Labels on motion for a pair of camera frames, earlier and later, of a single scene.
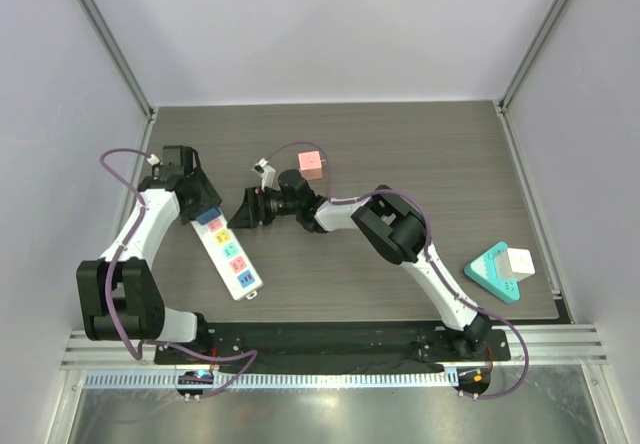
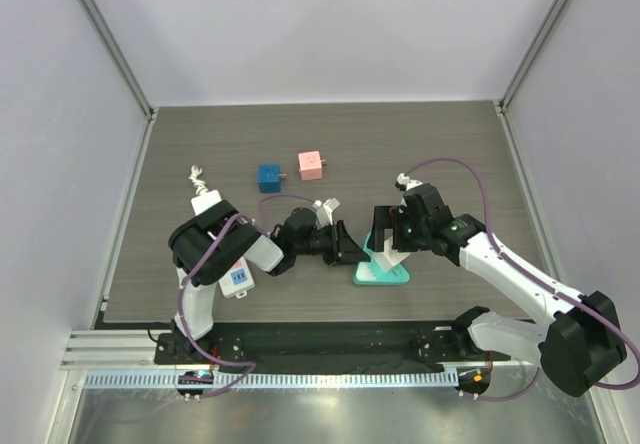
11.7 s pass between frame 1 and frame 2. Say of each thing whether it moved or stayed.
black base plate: stayed
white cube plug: moved
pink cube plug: stayed
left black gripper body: moved
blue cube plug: moved
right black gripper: moved
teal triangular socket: moved
